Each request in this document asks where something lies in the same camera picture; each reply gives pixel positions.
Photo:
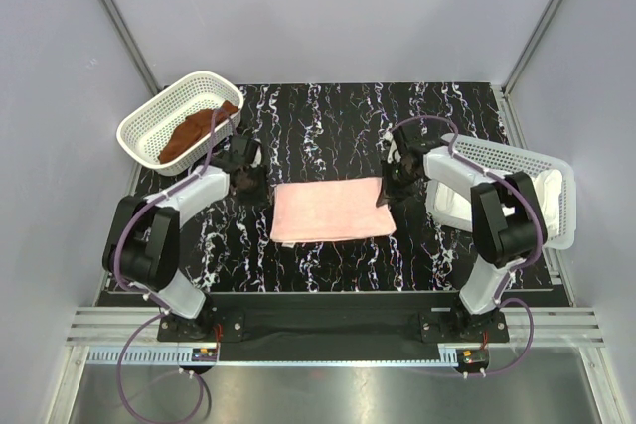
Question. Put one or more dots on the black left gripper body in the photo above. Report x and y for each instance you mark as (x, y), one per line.
(255, 189)

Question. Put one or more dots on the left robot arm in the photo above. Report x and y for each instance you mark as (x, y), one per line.
(143, 246)

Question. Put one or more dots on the controller board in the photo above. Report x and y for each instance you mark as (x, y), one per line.
(473, 360)
(205, 354)

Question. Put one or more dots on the brown towel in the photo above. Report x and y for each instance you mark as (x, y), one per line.
(194, 128)

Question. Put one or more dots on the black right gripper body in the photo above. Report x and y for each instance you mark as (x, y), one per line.
(397, 181)

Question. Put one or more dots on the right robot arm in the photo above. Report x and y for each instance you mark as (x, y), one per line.
(507, 225)

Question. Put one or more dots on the right controller board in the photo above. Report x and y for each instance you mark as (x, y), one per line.
(473, 360)

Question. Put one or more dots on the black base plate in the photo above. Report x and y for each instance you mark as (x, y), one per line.
(327, 327)

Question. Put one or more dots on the white perforated basket right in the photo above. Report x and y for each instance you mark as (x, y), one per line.
(502, 160)

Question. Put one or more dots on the white towel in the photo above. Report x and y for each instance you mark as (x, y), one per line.
(448, 208)

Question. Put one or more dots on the pink towel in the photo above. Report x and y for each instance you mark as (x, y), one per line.
(329, 211)

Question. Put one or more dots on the left controller board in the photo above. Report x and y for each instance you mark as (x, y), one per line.
(205, 354)

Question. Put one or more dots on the white perforated basket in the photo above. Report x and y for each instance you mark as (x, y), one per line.
(502, 160)
(145, 132)

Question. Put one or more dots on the white perforated basket left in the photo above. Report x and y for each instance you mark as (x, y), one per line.
(145, 132)

